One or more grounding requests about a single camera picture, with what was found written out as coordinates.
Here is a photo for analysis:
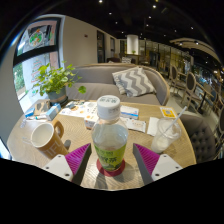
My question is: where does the group of dining chairs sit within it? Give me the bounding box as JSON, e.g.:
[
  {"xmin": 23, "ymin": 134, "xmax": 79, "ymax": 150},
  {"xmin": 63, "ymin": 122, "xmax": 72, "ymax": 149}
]
[{"xmin": 168, "ymin": 63, "xmax": 224, "ymax": 158}]

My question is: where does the dark tufted armchair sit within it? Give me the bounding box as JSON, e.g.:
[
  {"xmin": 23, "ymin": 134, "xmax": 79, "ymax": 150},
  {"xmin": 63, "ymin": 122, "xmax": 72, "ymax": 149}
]
[{"xmin": 179, "ymin": 113, "xmax": 218, "ymax": 161}]

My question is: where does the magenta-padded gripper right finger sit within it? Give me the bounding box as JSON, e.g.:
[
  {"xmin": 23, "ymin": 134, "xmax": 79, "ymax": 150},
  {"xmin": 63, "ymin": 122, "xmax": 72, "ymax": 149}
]
[{"xmin": 132, "ymin": 143, "xmax": 184, "ymax": 186}]

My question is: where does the white paper napkin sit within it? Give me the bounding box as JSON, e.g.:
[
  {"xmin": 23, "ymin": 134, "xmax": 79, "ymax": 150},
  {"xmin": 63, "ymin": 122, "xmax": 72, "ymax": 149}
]
[{"xmin": 146, "ymin": 116, "xmax": 161, "ymax": 137}]

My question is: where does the brown mug with white inside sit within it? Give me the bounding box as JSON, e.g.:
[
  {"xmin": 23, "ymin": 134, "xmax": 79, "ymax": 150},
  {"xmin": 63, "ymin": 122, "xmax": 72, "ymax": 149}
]
[{"xmin": 29, "ymin": 119, "xmax": 69, "ymax": 160}]

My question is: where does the clear green-labelled drink bottle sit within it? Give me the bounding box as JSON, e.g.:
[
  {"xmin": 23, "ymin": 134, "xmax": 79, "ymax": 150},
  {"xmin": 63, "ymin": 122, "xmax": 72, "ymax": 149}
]
[{"xmin": 90, "ymin": 94, "xmax": 130, "ymax": 173}]

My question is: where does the white round pillar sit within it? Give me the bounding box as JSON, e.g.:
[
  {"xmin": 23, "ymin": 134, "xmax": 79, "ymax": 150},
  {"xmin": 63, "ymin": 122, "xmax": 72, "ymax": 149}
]
[{"xmin": 126, "ymin": 34, "xmax": 140, "ymax": 55}]

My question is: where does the white printed menu sheet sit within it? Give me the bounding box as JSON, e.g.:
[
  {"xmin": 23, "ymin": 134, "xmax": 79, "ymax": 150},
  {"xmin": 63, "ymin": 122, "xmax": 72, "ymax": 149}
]
[{"xmin": 59, "ymin": 100, "xmax": 99, "ymax": 118}]

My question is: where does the group of ceiling spotlights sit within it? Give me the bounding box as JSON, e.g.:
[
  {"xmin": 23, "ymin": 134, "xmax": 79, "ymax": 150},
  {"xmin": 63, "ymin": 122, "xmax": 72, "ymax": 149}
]
[{"xmin": 96, "ymin": 0, "xmax": 201, "ymax": 44}]

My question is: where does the blue white card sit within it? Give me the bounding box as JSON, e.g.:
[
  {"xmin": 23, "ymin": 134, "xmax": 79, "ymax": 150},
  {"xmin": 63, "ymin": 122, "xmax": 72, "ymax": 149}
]
[{"xmin": 24, "ymin": 107, "xmax": 36, "ymax": 118}]

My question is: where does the grey curved sofa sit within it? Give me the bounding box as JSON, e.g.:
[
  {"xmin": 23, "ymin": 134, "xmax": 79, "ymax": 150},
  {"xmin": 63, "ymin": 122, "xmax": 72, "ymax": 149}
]
[{"xmin": 64, "ymin": 63, "xmax": 171, "ymax": 107}]

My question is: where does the flat round red coaster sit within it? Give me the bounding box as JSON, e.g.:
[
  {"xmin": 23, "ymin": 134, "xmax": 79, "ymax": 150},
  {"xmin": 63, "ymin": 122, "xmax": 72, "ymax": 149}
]
[{"xmin": 96, "ymin": 157, "xmax": 126, "ymax": 177}]

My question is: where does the wooden phone stand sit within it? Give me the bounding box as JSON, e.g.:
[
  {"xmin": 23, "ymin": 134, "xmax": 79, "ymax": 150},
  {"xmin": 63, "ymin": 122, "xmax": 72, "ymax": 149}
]
[{"xmin": 33, "ymin": 98, "xmax": 51, "ymax": 116}]

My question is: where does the clear plastic cup with straw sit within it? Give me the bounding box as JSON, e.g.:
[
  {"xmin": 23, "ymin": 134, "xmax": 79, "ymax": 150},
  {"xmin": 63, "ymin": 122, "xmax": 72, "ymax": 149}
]
[{"xmin": 150, "ymin": 105, "xmax": 189, "ymax": 154}]

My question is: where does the white printed leaflet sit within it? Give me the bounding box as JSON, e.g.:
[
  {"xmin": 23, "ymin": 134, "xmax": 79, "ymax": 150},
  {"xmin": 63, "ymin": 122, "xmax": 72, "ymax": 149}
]
[{"xmin": 121, "ymin": 117, "xmax": 147, "ymax": 133}]

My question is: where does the yellow square card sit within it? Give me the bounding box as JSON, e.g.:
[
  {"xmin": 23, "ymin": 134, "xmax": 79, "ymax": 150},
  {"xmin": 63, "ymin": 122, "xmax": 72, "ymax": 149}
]
[{"xmin": 159, "ymin": 106, "xmax": 178, "ymax": 119}]

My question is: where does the green potted plant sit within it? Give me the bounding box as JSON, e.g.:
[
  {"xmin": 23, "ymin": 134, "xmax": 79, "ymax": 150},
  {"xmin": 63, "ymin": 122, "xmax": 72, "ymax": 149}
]
[{"xmin": 32, "ymin": 60, "xmax": 87, "ymax": 105}]

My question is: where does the white orange flat box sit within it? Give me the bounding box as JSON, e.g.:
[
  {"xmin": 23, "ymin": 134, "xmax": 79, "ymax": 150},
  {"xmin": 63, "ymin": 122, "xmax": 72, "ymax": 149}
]
[{"xmin": 83, "ymin": 113, "xmax": 100, "ymax": 130}]

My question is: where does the black-framed decorated window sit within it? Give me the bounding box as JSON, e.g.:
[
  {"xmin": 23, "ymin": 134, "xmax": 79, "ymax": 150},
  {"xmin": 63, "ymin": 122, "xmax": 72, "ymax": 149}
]
[{"xmin": 12, "ymin": 18, "xmax": 64, "ymax": 101}]

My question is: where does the grey white zigzag cushion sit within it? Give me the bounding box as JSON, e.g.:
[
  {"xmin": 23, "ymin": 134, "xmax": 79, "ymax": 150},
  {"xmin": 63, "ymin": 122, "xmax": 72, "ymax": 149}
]
[{"xmin": 111, "ymin": 66, "xmax": 157, "ymax": 98}]

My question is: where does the small blue white carton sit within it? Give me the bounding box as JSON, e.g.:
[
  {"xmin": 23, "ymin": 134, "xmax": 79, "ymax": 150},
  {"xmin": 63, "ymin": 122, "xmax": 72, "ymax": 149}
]
[{"xmin": 45, "ymin": 103, "xmax": 62, "ymax": 121}]

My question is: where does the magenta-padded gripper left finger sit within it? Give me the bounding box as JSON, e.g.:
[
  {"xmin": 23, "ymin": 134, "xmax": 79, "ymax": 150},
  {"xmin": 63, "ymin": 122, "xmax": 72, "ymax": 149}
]
[{"xmin": 42, "ymin": 143, "xmax": 93, "ymax": 186}]

